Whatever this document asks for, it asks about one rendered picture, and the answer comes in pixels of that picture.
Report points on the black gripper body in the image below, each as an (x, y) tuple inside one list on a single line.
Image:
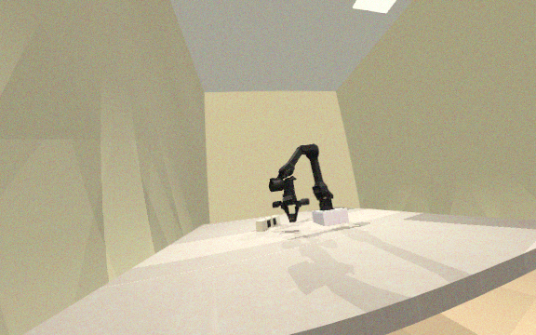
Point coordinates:
[(304, 202)]

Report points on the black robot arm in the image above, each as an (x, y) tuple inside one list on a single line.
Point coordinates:
[(320, 189)]

